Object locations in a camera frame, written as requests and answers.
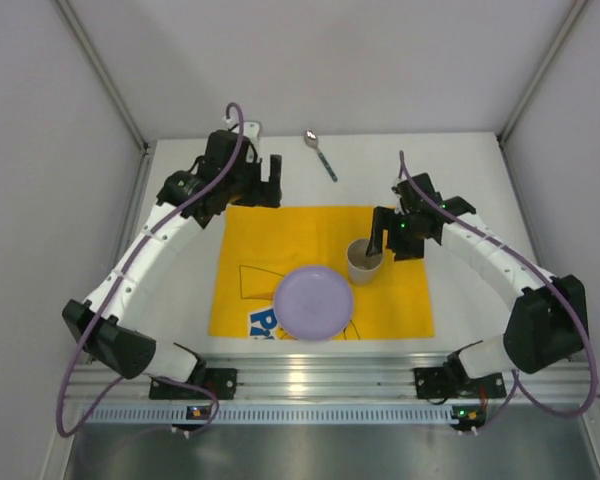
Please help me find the purple plastic plate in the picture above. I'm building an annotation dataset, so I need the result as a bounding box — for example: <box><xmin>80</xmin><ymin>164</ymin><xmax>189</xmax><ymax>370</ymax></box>
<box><xmin>272</xmin><ymin>265</ymin><xmax>355</xmax><ymax>342</ymax></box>

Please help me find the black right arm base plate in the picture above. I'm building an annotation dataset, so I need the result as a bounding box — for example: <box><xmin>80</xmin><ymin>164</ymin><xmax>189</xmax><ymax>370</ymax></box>
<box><xmin>413</xmin><ymin>367</ymin><xmax>507</xmax><ymax>400</ymax></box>

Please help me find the left aluminium frame post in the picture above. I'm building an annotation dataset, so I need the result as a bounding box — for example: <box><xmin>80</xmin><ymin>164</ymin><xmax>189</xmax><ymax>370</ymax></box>
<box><xmin>51</xmin><ymin>0</ymin><xmax>148</xmax><ymax>151</ymax></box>

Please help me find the right aluminium frame post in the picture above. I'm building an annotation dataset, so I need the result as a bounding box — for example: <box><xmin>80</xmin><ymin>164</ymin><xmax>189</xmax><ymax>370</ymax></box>
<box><xmin>496</xmin><ymin>0</ymin><xmax>592</xmax><ymax>149</ymax></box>

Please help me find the slotted grey cable duct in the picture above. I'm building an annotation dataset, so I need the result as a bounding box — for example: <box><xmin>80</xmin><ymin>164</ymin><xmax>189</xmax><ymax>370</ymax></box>
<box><xmin>79</xmin><ymin>403</ymin><xmax>486</xmax><ymax>425</ymax></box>

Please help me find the aluminium mounting rail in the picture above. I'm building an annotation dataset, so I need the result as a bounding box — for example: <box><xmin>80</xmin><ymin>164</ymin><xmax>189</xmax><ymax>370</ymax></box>
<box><xmin>59</xmin><ymin>319</ymin><xmax>600</xmax><ymax>404</ymax></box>

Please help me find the metal spoon teal handle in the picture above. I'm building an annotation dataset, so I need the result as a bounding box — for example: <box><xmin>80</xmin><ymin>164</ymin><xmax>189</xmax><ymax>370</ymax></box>
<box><xmin>303</xmin><ymin>129</ymin><xmax>338</xmax><ymax>182</ymax></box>

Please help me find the yellow pikachu cloth placemat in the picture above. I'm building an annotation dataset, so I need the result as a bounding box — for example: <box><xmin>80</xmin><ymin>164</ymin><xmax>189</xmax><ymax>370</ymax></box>
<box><xmin>209</xmin><ymin>206</ymin><xmax>434</xmax><ymax>341</ymax></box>

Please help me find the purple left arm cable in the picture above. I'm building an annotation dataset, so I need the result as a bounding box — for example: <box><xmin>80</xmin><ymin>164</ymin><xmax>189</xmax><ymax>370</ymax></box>
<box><xmin>54</xmin><ymin>102</ymin><xmax>246</xmax><ymax>439</ymax></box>

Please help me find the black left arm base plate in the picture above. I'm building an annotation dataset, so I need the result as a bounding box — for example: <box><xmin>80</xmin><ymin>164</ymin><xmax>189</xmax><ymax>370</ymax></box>
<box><xmin>149</xmin><ymin>368</ymin><xmax>237</xmax><ymax>401</ymax></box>

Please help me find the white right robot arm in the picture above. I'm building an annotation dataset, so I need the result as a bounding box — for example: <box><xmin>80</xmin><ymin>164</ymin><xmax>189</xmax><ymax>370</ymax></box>
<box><xmin>366</xmin><ymin>173</ymin><xmax>588</xmax><ymax>388</ymax></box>

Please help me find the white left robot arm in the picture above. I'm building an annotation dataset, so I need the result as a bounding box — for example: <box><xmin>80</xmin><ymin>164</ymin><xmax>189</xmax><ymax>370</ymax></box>
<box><xmin>62</xmin><ymin>120</ymin><xmax>282</xmax><ymax>383</ymax></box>

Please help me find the aluminium frame post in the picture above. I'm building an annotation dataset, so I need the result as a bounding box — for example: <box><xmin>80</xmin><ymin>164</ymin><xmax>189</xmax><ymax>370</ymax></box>
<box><xmin>51</xmin><ymin>0</ymin><xmax>148</xmax><ymax>151</ymax></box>
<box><xmin>496</xmin><ymin>0</ymin><xmax>592</xmax><ymax>149</ymax></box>

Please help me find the beige paper cup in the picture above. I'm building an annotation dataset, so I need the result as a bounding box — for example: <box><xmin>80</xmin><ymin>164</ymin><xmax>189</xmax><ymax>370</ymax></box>
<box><xmin>346</xmin><ymin>238</ymin><xmax>384</xmax><ymax>286</ymax></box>

